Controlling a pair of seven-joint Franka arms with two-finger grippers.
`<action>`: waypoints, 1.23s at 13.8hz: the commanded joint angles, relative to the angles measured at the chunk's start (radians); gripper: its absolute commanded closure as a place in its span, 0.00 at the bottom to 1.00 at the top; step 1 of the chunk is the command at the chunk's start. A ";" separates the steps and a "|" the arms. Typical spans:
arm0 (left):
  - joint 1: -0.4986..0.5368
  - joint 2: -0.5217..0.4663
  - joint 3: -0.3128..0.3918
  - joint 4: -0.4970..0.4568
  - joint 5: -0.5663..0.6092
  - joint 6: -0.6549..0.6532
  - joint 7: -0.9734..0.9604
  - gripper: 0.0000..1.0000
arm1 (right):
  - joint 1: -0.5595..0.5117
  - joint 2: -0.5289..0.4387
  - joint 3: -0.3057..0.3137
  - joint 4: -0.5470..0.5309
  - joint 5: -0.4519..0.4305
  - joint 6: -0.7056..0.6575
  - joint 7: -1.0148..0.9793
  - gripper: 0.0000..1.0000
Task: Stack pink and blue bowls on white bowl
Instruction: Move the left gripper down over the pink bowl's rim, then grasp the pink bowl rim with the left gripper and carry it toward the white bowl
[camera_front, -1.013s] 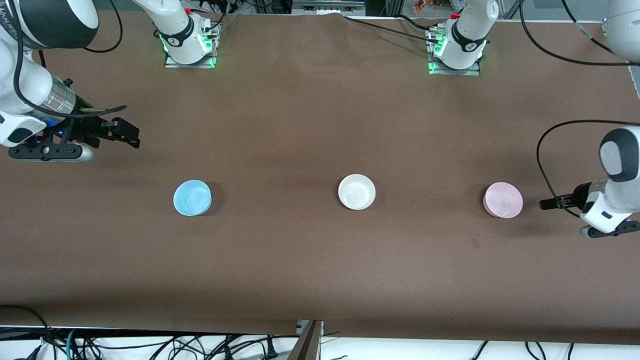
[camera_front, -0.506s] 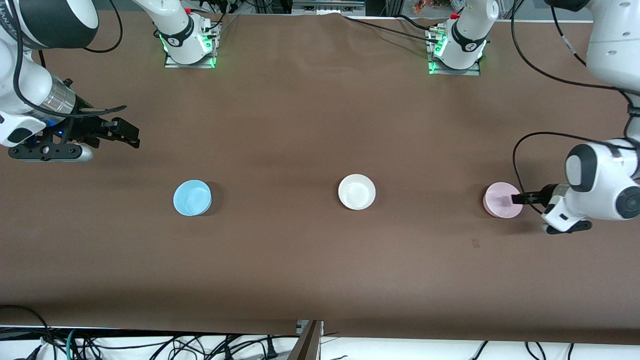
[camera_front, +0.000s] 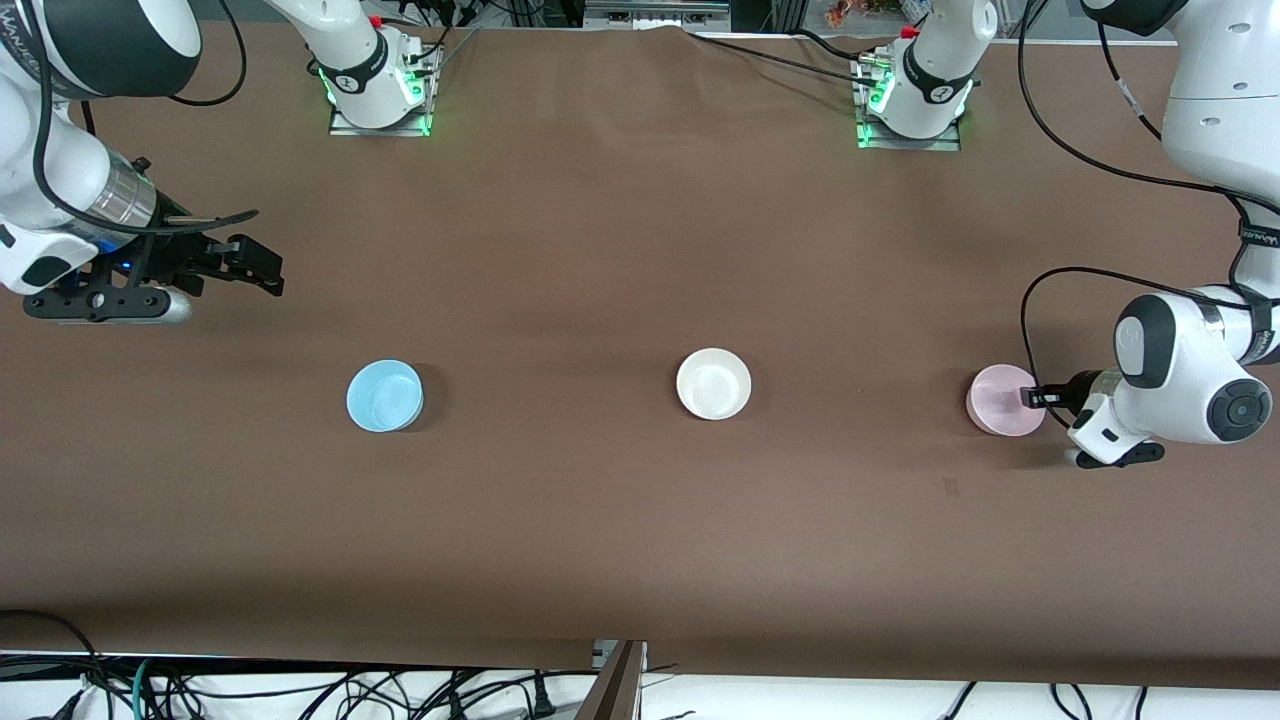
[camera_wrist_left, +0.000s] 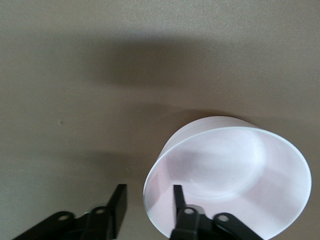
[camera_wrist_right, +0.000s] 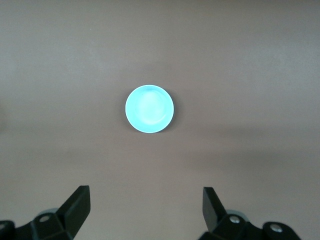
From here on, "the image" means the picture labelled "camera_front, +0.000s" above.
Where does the aluminium profile post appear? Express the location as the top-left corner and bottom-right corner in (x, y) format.
(575, 640), (649, 720)

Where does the white bowl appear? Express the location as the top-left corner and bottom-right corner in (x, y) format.
(676, 347), (753, 421)

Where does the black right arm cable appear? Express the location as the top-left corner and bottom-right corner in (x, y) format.
(18, 0), (261, 237)

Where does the brown table cover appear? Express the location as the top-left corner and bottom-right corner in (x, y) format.
(0, 20), (1280, 691)

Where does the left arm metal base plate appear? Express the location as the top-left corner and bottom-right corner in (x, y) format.
(852, 55), (966, 153)

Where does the thick black looped cable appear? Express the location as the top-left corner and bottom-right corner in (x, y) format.
(0, 609), (113, 720)

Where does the light blue bowl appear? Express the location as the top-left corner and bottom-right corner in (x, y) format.
(346, 359), (425, 433)

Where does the long black table cable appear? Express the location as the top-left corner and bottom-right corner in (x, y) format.
(685, 28), (881, 87)

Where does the pink bowl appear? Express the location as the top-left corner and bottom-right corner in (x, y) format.
(966, 364), (1047, 438)

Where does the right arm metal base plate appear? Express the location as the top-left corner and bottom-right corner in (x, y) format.
(328, 45), (442, 138)

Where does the short black table cable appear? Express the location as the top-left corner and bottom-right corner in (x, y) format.
(795, 28), (887, 63)

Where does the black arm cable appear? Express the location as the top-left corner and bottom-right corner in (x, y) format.
(18, 0), (261, 237)
(1016, 0), (1280, 431)

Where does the white sheet under cables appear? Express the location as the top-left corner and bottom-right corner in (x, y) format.
(0, 655), (1280, 720)

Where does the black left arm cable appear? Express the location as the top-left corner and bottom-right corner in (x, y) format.
(1016, 0), (1280, 431)

